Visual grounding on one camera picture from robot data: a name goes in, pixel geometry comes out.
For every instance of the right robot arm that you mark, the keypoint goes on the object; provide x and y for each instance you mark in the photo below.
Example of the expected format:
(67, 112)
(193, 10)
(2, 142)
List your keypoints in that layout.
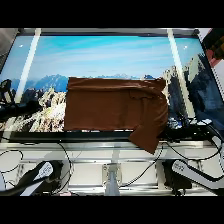
(196, 175)

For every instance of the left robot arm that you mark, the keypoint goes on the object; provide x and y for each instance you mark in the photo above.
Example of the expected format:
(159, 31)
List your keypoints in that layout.
(36, 175)

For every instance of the heap of clothes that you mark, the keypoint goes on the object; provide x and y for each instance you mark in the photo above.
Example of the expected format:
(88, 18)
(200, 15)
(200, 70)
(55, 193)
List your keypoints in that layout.
(215, 40)

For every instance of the brown garment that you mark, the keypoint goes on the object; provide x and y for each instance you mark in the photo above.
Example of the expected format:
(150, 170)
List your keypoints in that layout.
(106, 106)

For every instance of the silver frame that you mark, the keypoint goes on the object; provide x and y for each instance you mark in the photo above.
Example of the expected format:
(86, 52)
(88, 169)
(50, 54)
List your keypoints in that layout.
(100, 148)

